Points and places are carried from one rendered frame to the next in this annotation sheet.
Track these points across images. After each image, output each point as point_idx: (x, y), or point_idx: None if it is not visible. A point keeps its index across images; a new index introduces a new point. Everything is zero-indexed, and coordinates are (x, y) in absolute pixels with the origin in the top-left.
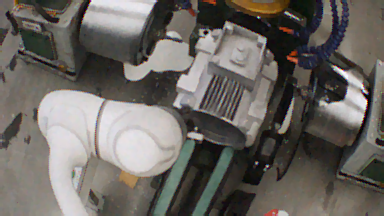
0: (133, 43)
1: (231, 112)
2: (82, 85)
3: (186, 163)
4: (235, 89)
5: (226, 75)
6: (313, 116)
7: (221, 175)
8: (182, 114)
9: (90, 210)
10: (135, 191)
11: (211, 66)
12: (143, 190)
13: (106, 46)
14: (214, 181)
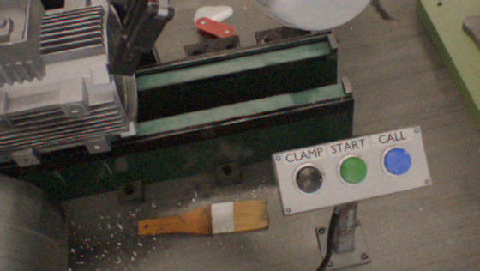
0: (25, 189)
1: (93, 9)
2: None
3: (183, 115)
4: (56, 21)
5: (39, 33)
6: None
7: (178, 71)
8: (128, 17)
9: (370, 240)
10: (267, 195)
11: (32, 45)
12: (255, 187)
13: (45, 262)
14: (191, 74)
